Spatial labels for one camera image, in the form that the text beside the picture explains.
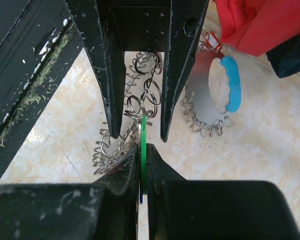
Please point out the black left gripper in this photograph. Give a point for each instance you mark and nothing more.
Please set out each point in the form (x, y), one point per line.
(109, 27)

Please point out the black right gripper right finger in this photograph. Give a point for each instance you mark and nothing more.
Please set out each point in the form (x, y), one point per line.
(181, 209)

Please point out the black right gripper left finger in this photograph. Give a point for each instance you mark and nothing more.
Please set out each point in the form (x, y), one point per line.
(106, 209)

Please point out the steel key ring disc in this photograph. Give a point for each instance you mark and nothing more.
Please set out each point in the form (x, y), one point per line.
(142, 98)

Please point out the green key tag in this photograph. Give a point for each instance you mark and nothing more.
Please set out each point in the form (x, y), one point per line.
(143, 153)

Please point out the yellow blue cartoon cloth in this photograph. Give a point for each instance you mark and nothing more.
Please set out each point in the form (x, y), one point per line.
(140, 194)

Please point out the red shirt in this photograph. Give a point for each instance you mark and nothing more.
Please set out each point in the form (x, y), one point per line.
(260, 25)

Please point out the dark navy garment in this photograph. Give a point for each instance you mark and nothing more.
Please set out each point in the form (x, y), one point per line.
(285, 58)

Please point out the wooden clothes rack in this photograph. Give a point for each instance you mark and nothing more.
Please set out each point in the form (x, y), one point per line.
(260, 50)

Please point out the blue handled key ring disc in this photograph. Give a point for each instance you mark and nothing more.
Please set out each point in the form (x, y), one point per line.
(212, 93)

